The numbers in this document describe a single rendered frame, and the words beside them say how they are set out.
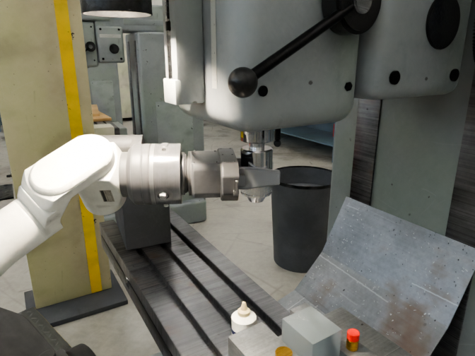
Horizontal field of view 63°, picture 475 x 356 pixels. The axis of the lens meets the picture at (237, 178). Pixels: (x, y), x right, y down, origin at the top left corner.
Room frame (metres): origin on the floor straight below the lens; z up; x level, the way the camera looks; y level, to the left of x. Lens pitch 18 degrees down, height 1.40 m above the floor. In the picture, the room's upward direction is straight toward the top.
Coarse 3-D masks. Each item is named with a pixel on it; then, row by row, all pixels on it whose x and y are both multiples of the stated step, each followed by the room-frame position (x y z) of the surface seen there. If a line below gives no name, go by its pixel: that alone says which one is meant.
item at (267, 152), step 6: (240, 150) 0.55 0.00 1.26; (246, 150) 0.54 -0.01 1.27; (252, 150) 0.54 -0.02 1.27; (258, 150) 0.54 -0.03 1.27; (264, 150) 0.54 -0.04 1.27; (270, 150) 0.54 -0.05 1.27; (246, 156) 0.54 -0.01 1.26; (252, 156) 0.53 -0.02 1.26; (258, 156) 0.53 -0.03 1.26; (264, 156) 0.53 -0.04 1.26; (270, 156) 0.54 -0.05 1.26
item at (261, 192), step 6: (240, 156) 0.55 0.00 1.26; (240, 162) 0.55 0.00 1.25; (246, 162) 0.54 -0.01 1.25; (252, 162) 0.53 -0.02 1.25; (258, 162) 0.53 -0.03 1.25; (264, 162) 0.53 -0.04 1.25; (270, 162) 0.54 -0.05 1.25; (270, 168) 0.54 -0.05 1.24; (264, 186) 0.53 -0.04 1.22; (270, 186) 0.54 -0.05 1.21; (240, 192) 0.55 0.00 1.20; (246, 192) 0.54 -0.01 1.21; (252, 192) 0.53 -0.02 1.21; (258, 192) 0.53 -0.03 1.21; (264, 192) 0.53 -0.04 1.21; (270, 192) 0.54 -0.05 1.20
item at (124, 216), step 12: (132, 204) 0.91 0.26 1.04; (156, 204) 0.94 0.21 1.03; (168, 204) 0.95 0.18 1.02; (120, 216) 0.96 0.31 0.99; (132, 216) 0.91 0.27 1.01; (144, 216) 0.92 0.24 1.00; (156, 216) 0.94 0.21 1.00; (168, 216) 0.95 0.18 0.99; (120, 228) 0.99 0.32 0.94; (132, 228) 0.91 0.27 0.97; (144, 228) 0.92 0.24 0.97; (156, 228) 0.94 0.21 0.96; (168, 228) 0.95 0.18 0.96; (132, 240) 0.91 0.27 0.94; (144, 240) 0.92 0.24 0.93; (156, 240) 0.94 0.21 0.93; (168, 240) 0.95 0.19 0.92
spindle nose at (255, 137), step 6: (240, 132) 0.55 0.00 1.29; (246, 132) 0.54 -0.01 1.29; (252, 132) 0.53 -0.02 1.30; (258, 132) 0.53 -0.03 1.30; (264, 132) 0.53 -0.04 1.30; (270, 132) 0.54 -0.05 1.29; (240, 138) 0.55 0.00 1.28; (246, 138) 0.54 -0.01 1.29; (252, 138) 0.53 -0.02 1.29; (258, 138) 0.53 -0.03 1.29; (264, 138) 0.53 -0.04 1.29; (270, 138) 0.54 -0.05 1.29
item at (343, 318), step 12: (336, 312) 0.56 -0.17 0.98; (348, 312) 0.56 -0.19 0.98; (336, 324) 0.53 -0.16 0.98; (348, 324) 0.53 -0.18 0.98; (360, 324) 0.53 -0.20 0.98; (360, 336) 0.50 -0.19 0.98; (372, 336) 0.50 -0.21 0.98; (384, 336) 0.50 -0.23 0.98; (360, 348) 0.43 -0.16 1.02; (372, 348) 0.47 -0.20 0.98; (384, 348) 0.47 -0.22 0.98; (396, 348) 0.47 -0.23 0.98
